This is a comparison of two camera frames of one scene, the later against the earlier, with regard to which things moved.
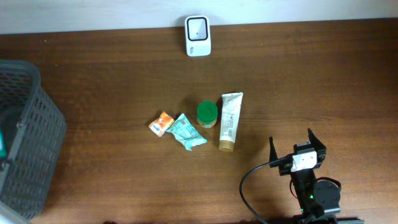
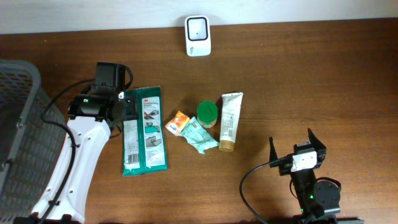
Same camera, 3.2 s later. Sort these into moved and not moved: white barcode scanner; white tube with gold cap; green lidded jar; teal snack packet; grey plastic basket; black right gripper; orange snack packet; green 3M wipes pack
Moved: green 3M wipes pack; orange snack packet; teal snack packet
Not moved: black right gripper; green lidded jar; white barcode scanner; white tube with gold cap; grey plastic basket
